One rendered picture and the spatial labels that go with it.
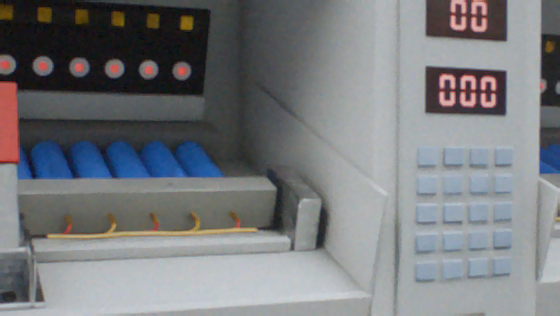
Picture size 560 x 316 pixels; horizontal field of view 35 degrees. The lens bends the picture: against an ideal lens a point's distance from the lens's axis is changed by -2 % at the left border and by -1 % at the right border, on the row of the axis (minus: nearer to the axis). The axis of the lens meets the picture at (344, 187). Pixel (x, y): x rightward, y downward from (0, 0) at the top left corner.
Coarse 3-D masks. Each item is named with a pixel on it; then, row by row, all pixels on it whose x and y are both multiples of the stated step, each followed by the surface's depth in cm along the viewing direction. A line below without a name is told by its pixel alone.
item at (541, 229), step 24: (552, 48) 64; (552, 72) 65; (552, 96) 66; (552, 120) 66; (552, 144) 64; (552, 168) 58; (552, 192) 44; (552, 216) 44; (552, 240) 51; (552, 264) 48; (552, 288) 46; (552, 312) 46
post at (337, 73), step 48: (240, 0) 58; (288, 0) 50; (336, 0) 44; (384, 0) 41; (528, 0) 44; (240, 48) 58; (288, 48) 50; (336, 48) 44; (384, 48) 41; (528, 48) 44; (240, 96) 58; (288, 96) 50; (336, 96) 44; (384, 96) 41; (528, 96) 44; (240, 144) 58; (336, 144) 45; (384, 144) 41; (528, 144) 44; (528, 192) 45; (384, 240) 41; (528, 240) 45; (384, 288) 41; (528, 288) 45
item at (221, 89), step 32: (96, 0) 54; (128, 0) 55; (160, 0) 56; (192, 0) 57; (224, 0) 58; (544, 0) 69; (224, 32) 58; (544, 32) 69; (224, 64) 58; (224, 96) 58; (224, 128) 58; (544, 128) 69
